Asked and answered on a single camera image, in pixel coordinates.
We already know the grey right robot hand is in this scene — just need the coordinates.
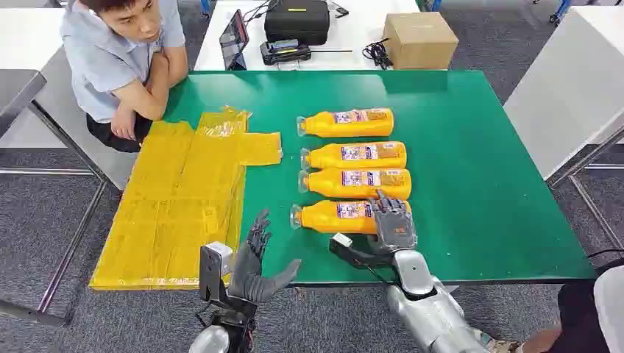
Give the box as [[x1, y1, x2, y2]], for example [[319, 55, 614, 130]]
[[368, 190, 419, 254]]

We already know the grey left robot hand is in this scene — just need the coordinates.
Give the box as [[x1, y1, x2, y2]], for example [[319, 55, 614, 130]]
[[227, 208, 303, 306]]

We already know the orange drink bottle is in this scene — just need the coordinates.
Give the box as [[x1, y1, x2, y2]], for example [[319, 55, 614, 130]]
[[290, 199, 413, 235], [299, 141, 408, 171], [296, 107, 395, 139], [297, 168, 413, 201]]

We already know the green table mat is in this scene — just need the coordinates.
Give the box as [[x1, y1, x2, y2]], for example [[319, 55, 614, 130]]
[[163, 70, 597, 286]]

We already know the yellow plastic sheet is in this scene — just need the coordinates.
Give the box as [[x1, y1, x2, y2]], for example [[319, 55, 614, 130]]
[[89, 106, 284, 292]]

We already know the brown cardboard box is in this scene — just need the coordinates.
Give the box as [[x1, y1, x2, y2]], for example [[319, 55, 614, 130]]
[[381, 11, 460, 71]]

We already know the white table with equipment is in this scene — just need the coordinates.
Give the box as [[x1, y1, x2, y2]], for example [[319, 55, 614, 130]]
[[194, 0, 422, 73]]

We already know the black handheld controller with antenna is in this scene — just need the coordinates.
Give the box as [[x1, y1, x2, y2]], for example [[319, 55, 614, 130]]
[[259, 38, 353, 66]]

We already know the person with sandal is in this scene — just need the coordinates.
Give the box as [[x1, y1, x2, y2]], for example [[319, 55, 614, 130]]
[[480, 258, 624, 353]]

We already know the black carrying case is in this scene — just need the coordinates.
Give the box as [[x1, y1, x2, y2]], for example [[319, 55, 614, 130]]
[[263, 0, 331, 47]]

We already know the dark tablet on stand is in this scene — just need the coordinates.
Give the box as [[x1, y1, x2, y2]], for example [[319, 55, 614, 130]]
[[219, 8, 250, 71]]

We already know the seated person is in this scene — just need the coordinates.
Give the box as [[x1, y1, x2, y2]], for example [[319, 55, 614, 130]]
[[59, 0, 190, 154]]

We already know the blue chair caster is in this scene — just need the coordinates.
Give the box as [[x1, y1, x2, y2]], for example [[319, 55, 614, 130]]
[[550, 0, 572, 24]]

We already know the white empty table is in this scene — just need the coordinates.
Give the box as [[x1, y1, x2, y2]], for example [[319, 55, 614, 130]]
[[0, 7, 140, 191]]

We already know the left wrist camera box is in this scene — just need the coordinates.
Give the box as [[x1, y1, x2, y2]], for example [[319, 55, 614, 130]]
[[199, 242, 234, 303]]

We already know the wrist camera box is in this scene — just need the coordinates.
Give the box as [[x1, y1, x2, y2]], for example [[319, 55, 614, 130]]
[[329, 232, 395, 271], [199, 242, 234, 303]]

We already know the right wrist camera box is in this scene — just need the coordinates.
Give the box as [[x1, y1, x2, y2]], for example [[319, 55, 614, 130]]
[[329, 232, 395, 271]]

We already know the black coiled cable bundle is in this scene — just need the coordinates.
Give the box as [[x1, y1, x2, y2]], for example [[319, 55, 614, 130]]
[[361, 38, 394, 70]]

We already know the black floor cable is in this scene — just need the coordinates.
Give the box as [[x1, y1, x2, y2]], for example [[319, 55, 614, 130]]
[[587, 247, 624, 259]]

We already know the black cable by case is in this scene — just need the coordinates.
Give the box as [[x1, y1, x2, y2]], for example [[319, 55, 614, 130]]
[[242, 0, 281, 25]]

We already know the grey table with metal frame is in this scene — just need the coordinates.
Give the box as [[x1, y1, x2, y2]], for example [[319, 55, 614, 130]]
[[0, 69, 109, 327]]

